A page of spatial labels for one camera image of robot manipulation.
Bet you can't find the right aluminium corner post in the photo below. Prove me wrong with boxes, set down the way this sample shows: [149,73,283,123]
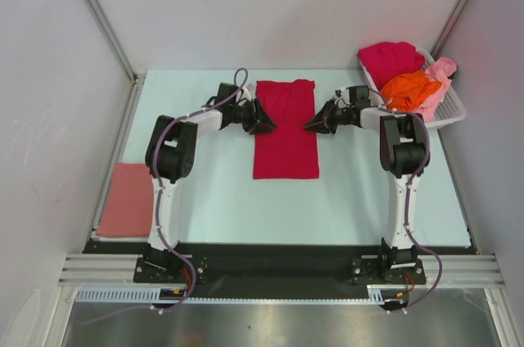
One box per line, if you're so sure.
[431,0,496,53]

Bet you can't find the left aluminium corner post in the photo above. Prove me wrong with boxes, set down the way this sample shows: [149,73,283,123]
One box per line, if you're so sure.
[84,0,138,84]

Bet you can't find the aluminium front frame rail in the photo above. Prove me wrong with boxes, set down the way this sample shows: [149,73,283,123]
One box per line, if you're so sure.
[59,254,505,289]

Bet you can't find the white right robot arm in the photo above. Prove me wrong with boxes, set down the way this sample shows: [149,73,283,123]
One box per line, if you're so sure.
[303,85,431,282]

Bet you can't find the aluminium side rail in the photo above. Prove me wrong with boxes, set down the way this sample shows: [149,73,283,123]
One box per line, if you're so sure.
[437,129,480,255]
[91,73,147,229]

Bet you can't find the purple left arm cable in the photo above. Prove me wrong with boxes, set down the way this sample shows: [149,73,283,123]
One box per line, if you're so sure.
[79,68,249,326]

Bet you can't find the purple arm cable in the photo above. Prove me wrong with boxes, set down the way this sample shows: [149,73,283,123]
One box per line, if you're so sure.
[79,68,249,326]
[333,85,444,315]

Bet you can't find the right aluminium side rail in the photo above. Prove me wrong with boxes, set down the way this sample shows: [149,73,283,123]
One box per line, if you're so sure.
[437,129,480,255]

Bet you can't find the left aluminium side rail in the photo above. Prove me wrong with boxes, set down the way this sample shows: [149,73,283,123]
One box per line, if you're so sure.
[91,73,147,229]

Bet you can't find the aluminium corner post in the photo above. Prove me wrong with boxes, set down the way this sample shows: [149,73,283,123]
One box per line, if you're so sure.
[84,0,138,84]
[431,0,496,53]

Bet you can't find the white plastic laundry basket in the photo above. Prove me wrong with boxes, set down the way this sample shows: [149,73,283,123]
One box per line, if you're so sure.
[359,61,467,129]

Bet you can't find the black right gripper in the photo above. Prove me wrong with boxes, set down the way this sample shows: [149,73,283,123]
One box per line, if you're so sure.
[305,99,353,134]

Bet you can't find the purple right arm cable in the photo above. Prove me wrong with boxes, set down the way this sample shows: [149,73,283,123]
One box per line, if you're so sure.
[333,85,444,315]

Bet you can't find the white slotted cable duct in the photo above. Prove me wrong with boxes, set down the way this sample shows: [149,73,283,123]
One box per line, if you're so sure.
[75,286,406,306]

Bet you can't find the light pink t-shirt in basket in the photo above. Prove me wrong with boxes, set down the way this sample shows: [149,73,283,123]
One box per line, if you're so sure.
[415,57,458,123]

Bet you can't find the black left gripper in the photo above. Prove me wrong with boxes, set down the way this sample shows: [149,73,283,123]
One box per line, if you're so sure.
[228,97,276,135]

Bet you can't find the folded salmon pink t-shirt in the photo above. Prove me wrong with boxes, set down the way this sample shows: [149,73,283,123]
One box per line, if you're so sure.
[96,163,154,238]

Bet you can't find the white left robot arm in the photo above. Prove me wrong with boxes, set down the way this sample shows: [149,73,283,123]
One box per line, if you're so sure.
[145,83,277,252]

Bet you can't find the orange t-shirt in basket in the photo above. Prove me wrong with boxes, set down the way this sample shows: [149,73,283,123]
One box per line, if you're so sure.
[381,70,442,112]

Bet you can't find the crimson t-shirt in basket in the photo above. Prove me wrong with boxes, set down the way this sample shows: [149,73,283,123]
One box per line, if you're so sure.
[357,42,426,89]

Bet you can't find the crimson red t-shirt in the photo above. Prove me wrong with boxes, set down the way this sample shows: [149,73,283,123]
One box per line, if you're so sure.
[253,79,320,179]

